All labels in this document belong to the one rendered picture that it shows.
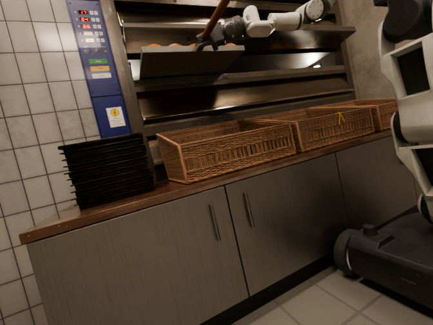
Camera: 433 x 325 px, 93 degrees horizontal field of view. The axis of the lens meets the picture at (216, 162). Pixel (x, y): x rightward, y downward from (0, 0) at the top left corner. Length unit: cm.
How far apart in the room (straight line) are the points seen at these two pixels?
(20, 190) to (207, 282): 98
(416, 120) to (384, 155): 53
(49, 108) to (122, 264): 89
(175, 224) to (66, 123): 83
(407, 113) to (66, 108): 147
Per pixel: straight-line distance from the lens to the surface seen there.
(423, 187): 107
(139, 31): 134
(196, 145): 79
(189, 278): 82
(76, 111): 132
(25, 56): 146
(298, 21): 116
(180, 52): 114
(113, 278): 78
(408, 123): 97
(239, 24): 107
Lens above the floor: 68
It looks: 3 degrees down
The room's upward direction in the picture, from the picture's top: 13 degrees counter-clockwise
